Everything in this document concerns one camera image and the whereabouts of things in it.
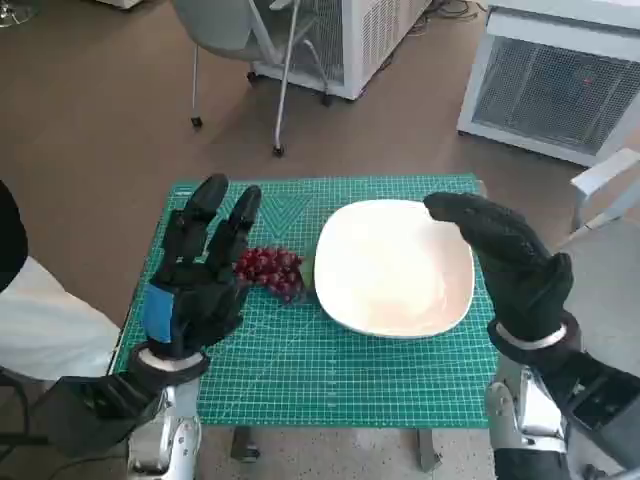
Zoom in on white mesh cabinet on castors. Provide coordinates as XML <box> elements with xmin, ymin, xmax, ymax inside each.
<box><xmin>248</xmin><ymin>0</ymin><xmax>419</xmax><ymax>101</ymax></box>

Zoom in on white square plate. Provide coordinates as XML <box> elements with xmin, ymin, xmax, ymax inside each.
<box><xmin>313</xmin><ymin>199</ymin><xmax>476</xmax><ymax>340</ymax></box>

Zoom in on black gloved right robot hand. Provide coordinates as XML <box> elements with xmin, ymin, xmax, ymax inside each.
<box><xmin>423</xmin><ymin>192</ymin><xmax>574</xmax><ymax>345</ymax></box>

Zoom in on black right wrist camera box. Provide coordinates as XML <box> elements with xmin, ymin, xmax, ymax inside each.
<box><xmin>542</xmin><ymin>352</ymin><xmax>640</xmax><ymax>434</ymax></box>

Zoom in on metal table leg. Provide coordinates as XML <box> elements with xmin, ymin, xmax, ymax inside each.
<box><xmin>417</xmin><ymin>427</ymin><xmax>442</xmax><ymax>472</ymax></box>
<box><xmin>231</xmin><ymin>427</ymin><xmax>262</xmax><ymax>462</ymax></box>

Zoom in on grey chair with metal legs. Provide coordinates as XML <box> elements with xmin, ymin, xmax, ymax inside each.
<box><xmin>172</xmin><ymin>0</ymin><xmax>334</xmax><ymax>157</ymax></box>

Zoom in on person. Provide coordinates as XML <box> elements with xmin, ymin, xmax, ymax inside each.
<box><xmin>0</xmin><ymin>179</ymin><xmax>124</xmax><ymax>376</ymax></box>

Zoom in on red toy grapes with leaf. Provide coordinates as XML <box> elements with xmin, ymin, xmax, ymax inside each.
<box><xmin>233</xmin><ymin>246</ymin><xmax>317</xmax><ymax>305</ymax></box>

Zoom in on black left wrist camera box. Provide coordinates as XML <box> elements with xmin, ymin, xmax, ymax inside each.
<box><xmin>37</xmin><ymin>373</ymin><xmax>167</xmax><ymax>447</ymax></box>

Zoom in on black floor cables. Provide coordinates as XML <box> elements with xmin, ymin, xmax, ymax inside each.
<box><xmin>409</xmin><ymin>0</ymin><xmax>494</xmax><ymax>32</ymax></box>

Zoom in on green cutting mat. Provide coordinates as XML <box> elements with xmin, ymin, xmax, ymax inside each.
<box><xmin>110</xmin><ymin>173</ymin><xmax>501</xmax><ymax>430</ymax></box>

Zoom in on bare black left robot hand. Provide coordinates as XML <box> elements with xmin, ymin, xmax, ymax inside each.
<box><xmin>143</xmin><ymin>173</ymin><xmax>263</xmax><ymax>359</ymax></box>

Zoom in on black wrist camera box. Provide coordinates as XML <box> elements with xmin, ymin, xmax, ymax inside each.
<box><xmin>37</xmin><ymin>373</ymin><xmax>167</xmax><ymax>447</ymax></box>
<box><xmin>542</xmin><ymin>352</ymin><xmax>640</xmax><ymax>434</ymax></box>

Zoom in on large white mesh cabinet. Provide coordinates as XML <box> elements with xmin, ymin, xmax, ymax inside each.
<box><xmin>456</xmin><ymin>3</ymin><xmax>640</xmax><ymax>168</ymax></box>

